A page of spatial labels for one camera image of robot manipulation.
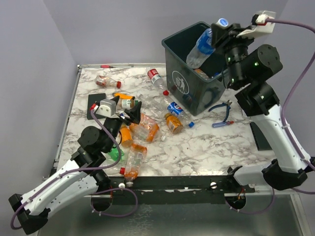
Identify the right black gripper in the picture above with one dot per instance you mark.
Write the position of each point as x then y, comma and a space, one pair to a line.
223, 36

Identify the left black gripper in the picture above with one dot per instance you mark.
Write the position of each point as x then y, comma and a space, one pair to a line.
134, 114

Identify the pocari sweat blue bottle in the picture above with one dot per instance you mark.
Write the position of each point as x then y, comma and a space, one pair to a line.
202, 50

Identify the orange crushed bottle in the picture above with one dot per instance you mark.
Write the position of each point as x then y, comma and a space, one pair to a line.
147, 130

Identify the crushed bottle red cap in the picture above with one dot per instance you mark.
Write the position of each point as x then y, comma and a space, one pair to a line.
106, 82

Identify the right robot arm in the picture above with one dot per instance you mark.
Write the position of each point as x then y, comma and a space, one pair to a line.
248, 73

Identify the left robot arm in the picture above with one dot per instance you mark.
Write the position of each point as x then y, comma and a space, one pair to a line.
81, 175

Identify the orange bottle in bin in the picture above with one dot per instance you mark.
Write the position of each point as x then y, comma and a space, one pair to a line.
202, 74

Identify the pepsi bottle by bin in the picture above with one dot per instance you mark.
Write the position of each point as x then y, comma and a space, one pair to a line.
174, 108

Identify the dark green plastic bin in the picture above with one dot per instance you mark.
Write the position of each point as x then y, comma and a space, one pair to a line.
192, 91

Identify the starbucks glass bottle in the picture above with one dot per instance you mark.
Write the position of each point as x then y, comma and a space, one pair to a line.
126, 104

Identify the orange utility knife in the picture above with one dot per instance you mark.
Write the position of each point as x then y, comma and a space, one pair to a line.
123, 96

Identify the small orange bottle left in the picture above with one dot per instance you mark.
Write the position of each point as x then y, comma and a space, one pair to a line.
126, 136

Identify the black rectangular block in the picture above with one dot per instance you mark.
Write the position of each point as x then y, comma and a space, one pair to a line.
94, 99

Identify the red label clear bottle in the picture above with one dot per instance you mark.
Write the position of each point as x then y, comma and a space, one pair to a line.
156, 78

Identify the red marker pen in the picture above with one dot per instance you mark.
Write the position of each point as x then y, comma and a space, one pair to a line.
106, 66

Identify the orange label large bottle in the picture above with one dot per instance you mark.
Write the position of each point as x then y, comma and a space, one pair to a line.
137, 154

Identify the green crushed bottle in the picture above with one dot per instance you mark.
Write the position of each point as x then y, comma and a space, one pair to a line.
114, 154

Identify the orange juice small bottle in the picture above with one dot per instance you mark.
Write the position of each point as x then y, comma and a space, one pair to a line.
173, 123

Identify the blue screwdriver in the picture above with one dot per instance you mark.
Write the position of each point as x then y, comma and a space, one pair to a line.
221, 124

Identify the black box right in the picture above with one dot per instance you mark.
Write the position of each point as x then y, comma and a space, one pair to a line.
260, 140

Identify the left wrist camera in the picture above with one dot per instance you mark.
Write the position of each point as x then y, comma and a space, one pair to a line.
104, 109

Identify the black mounting rail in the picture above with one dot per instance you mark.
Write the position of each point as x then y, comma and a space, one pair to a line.
174, 190

